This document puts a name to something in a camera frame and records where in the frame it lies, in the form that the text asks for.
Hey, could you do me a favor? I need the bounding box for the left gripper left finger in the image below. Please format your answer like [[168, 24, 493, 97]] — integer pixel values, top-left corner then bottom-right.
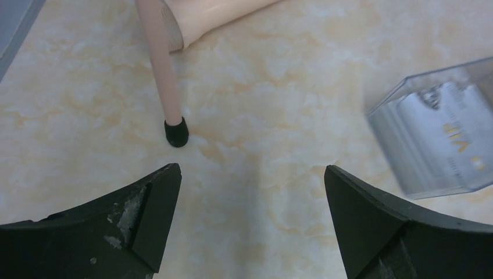
[[1, 163, 182, 278]]

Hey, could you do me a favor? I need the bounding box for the white card in box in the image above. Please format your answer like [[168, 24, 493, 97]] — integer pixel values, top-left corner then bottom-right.
[[396, 82, 492, 191]]

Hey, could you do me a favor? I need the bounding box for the pink perforated music stand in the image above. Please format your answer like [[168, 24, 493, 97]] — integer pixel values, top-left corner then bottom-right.
[[135, 0, 274, 148]]

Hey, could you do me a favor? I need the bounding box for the clear plastic card box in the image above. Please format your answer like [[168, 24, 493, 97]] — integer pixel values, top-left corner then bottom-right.
[[367, 58, 492, 199]]

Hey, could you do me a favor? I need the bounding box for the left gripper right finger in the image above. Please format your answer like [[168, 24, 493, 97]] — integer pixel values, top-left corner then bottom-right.
[[324, 165, 492, 278]]

